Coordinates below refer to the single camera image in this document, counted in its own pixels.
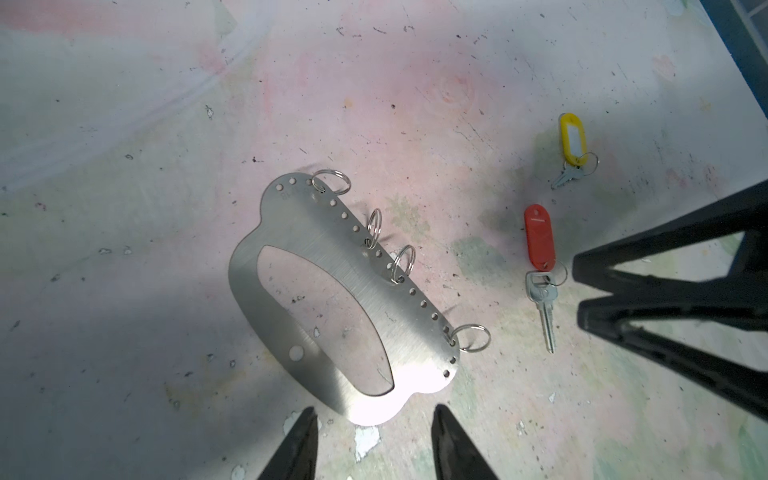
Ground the key with red tag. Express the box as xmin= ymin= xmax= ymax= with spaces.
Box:
xmin=524 ymin=204 xmax=568 ymax=354

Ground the key with yellow tag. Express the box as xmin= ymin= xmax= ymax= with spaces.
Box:
xmin=551 ymin=113 xmax=600 ymax=190

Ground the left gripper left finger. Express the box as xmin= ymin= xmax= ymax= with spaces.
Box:
xmin=258 ymin=407 xmax=319 ymax=480

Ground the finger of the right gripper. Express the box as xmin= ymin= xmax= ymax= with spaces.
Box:
xmin=571 ymin=181 xmax=767 ymax=294
xmin=577 ymin=296 xmax=767 ymax=420

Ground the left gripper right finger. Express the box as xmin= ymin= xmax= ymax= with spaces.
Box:
xmin=431 ymin=404 xmax=498 ymax=480

